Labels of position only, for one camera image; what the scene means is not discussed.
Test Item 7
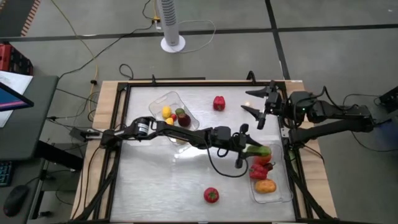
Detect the lumpy red pepper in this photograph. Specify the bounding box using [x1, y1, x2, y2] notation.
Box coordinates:
[249, 164, 269, 180]

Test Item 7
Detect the clear plastic basket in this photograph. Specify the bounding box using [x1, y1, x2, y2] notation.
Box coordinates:
[148, 90, 200, 154]
[248, 141, 294, 205]

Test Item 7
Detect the black power adapter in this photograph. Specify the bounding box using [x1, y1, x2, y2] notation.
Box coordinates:
[68, 126, 91, 143]

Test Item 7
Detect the orange striped floor mat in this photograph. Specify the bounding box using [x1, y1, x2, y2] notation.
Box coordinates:
[20, 0, 42, 37]

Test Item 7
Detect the black table frame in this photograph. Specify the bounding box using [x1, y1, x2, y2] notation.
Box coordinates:
[67, 79, 343, 224]

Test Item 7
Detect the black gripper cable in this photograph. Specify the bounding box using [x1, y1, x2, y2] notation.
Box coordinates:
[206, 146, 249, 179]

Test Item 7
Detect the white fan cable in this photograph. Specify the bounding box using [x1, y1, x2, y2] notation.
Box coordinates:
[154, 19, 216, 54]

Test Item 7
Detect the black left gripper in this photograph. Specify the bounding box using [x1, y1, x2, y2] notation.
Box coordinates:
[230, 123, 265, 170]

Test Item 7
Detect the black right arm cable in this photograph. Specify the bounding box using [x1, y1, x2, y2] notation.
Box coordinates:
[341, 92, 398, 154]

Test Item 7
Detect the short black cable loop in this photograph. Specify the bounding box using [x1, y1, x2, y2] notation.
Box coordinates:
[119, 63, 135, 80]

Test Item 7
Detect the yellow floor cable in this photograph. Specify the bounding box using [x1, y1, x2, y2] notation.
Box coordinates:
[49, 0, 100, 113]

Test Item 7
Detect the long green chayote vegetable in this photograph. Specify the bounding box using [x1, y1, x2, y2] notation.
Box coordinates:
[247, 144, 272, 157]

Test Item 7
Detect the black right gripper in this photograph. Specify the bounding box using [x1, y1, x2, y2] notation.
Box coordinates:
[240, 80, 284, 131]

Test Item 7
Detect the white tower fan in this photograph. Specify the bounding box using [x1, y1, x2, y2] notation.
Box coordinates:
[155, 0, 187, 54]

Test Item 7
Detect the black keyboard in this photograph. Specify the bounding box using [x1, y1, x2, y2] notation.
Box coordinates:
[0, 161, 14, 188]

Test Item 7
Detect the red fruit with green leaves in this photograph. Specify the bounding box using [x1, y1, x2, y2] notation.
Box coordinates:
[203, 187, 220, 204]

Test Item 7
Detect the long black floor cable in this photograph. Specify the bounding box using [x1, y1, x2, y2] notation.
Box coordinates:
[58, 0, 156, 80]

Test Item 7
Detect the black computer mouse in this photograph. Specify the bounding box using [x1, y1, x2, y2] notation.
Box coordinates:
[2, 184, 30, 218]

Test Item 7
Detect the dark grey desk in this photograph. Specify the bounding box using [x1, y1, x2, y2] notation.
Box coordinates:
[0, 74, 60, 161]

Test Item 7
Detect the white paper sheet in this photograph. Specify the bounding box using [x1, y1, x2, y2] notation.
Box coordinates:
[0, 70, 34, 128]

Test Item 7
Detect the red bell pepper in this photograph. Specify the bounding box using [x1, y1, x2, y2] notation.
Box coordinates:
[213, 95, 226, 111]

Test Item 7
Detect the black equipment box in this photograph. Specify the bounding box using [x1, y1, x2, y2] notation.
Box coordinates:
[378, 86, 398, 113]

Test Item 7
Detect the red case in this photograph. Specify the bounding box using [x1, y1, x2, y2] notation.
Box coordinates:
[0, 42, 34, 76]

